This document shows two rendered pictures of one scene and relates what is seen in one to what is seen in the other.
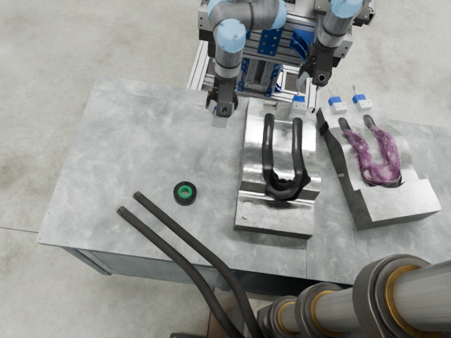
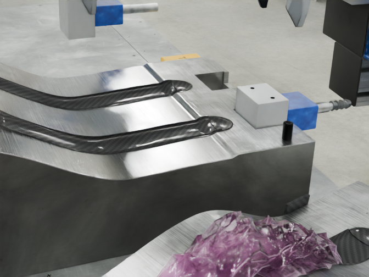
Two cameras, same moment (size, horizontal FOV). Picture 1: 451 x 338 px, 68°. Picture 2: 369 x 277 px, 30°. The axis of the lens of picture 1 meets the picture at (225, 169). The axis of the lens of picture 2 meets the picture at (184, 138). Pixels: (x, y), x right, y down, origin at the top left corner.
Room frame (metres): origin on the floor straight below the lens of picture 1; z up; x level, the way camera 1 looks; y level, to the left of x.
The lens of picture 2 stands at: (0.53, -0.83, 1.19)
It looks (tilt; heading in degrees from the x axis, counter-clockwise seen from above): 26 degrees down; 71
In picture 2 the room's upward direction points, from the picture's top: 2 degrees clockwise
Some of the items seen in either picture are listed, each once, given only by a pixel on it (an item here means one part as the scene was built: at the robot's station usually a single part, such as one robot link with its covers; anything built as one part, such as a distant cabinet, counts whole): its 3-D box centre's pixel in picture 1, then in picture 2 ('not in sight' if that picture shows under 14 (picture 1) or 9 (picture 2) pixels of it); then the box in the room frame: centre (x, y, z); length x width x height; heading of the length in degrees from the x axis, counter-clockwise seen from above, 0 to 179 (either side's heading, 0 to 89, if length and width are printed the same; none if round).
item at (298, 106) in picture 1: (298, 100); (298, 110); (0.87, -0.22, 0.89); 0.13 x 0.05 x 0.05; 4
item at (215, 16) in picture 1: (228, 17); not in sight; (0.80, 0.08, 1.25); 0.11 x 0.11 x 0.08; 23
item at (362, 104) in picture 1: (358, 98); not in sight; (0.97, -0.48, 0.86); 0.13 x 0.05 x 0.05; 21
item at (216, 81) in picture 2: (269, 108); (219, 94); (0.82, -0.12, 0.87); 0.05 x 0.05 x 0.04; 4
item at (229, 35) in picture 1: (229, 43); not in sight; (0.71, 0.06, 1.25); 0.09 x 0.08 x 0.11; 23
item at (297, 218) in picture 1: (278, 161); (38, 141); (0.59, -0.18, 0.87); 0.50 x 0.26 x 0.14; 4
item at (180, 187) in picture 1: (184, 193); not in sight; (0.42, 0.12, 0.82); 0.08 x 0.08 x 0.04
